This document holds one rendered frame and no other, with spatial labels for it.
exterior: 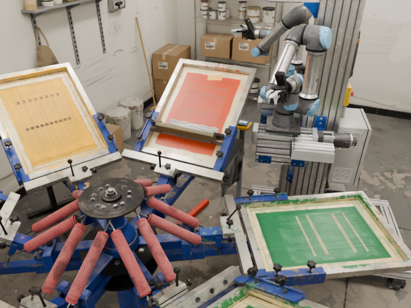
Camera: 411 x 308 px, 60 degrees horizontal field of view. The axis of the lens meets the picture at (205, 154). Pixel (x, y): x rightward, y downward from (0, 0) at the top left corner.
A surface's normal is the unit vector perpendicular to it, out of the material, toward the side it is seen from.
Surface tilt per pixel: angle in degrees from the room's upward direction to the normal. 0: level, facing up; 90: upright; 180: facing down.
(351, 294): 0
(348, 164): 90
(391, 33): 90
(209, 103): 32
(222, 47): 90
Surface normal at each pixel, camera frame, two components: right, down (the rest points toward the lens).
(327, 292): 0.00, -0.85
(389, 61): -0.40, 0.48
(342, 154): -0.19, 0.51
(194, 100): -0.21, -0.47
